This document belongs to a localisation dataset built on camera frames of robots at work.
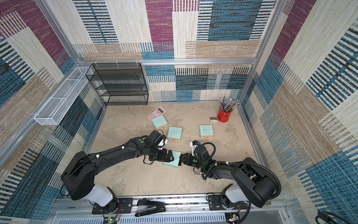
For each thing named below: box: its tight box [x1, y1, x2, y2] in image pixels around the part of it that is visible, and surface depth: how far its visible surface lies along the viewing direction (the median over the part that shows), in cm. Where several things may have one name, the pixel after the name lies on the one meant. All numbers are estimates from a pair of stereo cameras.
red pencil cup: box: [216, 108, 232, 123], surface depth 105 cm
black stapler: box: [134, 199, 166, 217], surface depth 73 cm
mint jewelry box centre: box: [166, 126, 183, 142], surface depth 101 cm
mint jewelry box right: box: [199, 124, 214, 139], surface depth 101 cm
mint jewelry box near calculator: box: [151, 114, 168, 130], surface depth 107 cm
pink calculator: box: [146, 105, 168, 122], surface depth 114 cm
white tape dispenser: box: [209, 116, 220, 124], surface depth 108 cm
